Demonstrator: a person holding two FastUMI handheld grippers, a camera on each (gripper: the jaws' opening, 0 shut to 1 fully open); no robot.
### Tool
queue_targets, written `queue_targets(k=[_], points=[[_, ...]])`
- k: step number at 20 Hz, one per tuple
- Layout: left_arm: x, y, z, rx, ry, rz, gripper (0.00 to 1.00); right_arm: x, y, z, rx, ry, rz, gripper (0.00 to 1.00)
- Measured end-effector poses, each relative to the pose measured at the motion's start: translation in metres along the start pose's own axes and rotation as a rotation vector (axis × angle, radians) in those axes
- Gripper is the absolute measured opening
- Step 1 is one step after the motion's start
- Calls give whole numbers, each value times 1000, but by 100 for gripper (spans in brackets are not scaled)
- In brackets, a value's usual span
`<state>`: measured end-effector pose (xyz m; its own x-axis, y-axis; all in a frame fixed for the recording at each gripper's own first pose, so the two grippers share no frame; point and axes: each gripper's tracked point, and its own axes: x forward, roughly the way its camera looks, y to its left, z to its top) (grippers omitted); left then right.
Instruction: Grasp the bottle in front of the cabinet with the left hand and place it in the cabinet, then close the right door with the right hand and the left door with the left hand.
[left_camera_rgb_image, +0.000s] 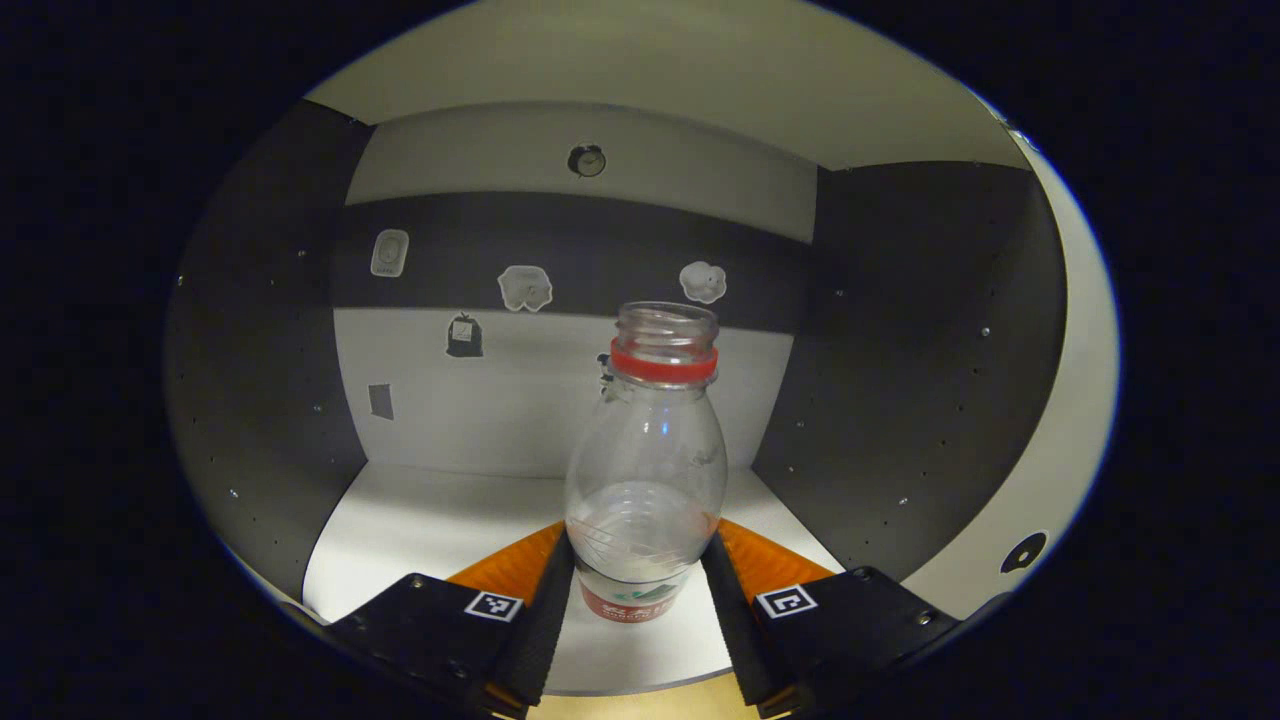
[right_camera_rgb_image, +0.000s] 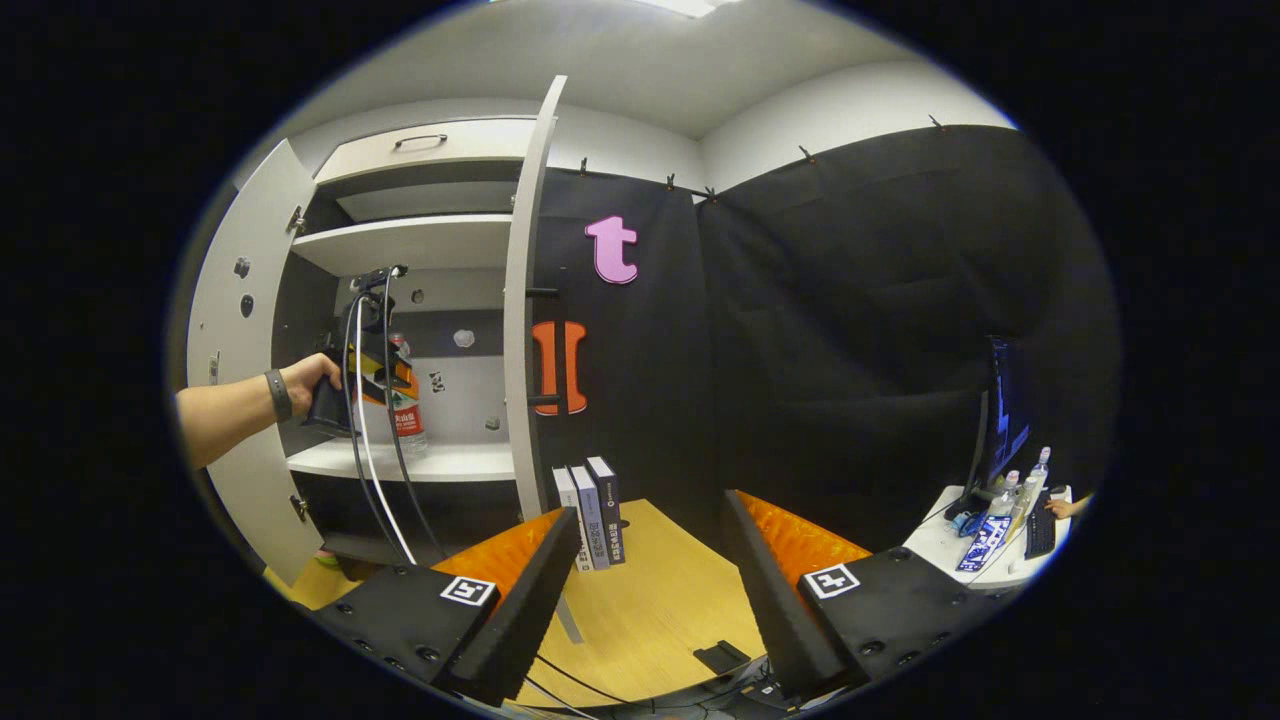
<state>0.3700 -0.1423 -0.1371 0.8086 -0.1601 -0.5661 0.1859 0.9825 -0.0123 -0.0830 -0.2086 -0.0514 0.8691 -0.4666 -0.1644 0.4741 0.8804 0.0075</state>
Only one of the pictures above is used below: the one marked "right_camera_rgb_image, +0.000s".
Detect white cabinet shelf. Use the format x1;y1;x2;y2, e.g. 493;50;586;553
290;214;513;278

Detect pale grey book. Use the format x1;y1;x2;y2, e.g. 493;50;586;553
570;463;611;571

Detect black keyboard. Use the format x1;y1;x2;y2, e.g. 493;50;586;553
1025;490;1058;559

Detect white drawer with black handle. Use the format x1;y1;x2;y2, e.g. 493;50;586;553
315;118;538;186

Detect white cable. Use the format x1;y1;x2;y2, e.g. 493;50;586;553
355;300;416;566

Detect long ceiling light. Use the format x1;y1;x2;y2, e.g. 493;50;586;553
640;0;741;19

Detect white cabinet door cat stickers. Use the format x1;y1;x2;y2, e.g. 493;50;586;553
185;138;326;588

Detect small black flat device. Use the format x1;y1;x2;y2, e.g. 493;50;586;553
693;640;751;676

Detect blue patterned packet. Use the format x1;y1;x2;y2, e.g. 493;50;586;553
957;515;1013;573

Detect dark blue book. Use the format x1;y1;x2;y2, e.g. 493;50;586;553
586;456;627;566

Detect white open cabinet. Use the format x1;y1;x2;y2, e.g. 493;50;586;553
275;118;541;571

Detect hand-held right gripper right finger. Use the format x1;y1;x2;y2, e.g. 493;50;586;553
720;489;1001;701

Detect black backdrop cloth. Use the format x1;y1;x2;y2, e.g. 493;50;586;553
530;125;1121;561

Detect black cable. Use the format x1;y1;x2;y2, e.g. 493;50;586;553
383;280;448;561
343;300;401;561

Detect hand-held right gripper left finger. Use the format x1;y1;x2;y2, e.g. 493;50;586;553
315;507;583;706

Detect white desk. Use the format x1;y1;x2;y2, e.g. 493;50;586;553
905;485;1076;591

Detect clear plastic bottle red label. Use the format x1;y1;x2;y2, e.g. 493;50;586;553
385;333;429;461

